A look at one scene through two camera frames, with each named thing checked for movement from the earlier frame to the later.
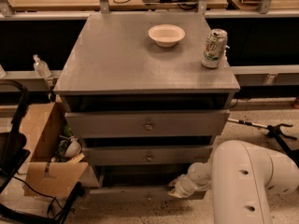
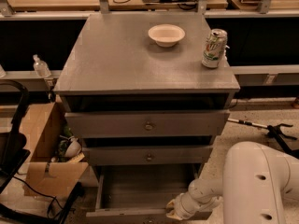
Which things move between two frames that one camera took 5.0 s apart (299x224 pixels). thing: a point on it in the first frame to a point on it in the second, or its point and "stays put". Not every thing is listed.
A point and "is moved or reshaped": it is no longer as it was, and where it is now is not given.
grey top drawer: [147, 123] stays put
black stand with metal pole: [275, 132] stays put
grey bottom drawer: [150, 183] is moved or reshaped
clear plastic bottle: [40, 67] stays put
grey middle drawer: [192, 155] stays put
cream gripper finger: [174, 182] to [171, 203]
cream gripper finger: [175, 192] to [173, 215]
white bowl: [165, 35] stays put
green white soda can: [215, 48] stays put
